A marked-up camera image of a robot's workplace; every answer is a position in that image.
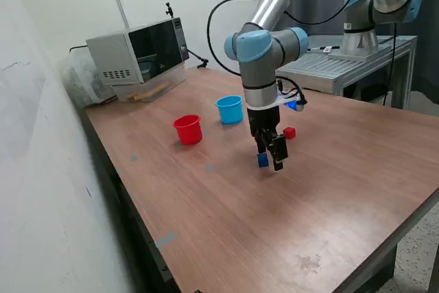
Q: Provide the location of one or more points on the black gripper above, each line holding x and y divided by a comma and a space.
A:
264, 119

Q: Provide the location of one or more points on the blue cube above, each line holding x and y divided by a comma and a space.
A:
263, 161

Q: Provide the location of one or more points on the red cube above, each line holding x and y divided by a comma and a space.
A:
289, 133

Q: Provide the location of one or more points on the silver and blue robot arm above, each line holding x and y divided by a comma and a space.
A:
260, 77

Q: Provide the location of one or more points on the blue plastic cup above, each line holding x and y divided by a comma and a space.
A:
230, 113

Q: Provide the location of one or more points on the red plastic cup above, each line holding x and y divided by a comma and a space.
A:
188, 133

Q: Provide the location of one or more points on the white warning label tag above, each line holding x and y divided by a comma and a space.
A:
328, 49

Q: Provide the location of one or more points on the clear plastic box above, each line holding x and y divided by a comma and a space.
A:
171, 78

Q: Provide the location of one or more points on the tan wooden stick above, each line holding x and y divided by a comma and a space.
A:
156, 88

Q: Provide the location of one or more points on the grey tape strip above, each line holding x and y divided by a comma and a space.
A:
166, 239

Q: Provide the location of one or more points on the tan wooden block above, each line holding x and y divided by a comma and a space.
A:
133, 96

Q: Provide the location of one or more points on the silver microwave oven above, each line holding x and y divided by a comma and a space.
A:
113, 53

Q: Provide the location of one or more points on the thin white rod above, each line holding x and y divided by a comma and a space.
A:
122, 13

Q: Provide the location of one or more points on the translucent plastic bag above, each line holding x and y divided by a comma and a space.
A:
79, 83

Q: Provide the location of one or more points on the white wrist mounting bracket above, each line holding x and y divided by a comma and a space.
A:
274, 103

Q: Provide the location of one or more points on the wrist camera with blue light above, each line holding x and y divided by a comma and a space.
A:
297, 106

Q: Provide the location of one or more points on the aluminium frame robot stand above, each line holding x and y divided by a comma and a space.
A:
319, 66

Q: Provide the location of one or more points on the aluminium base plate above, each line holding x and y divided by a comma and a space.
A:
356, 57

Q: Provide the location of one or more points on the small black camera mount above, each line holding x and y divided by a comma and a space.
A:
168, 10

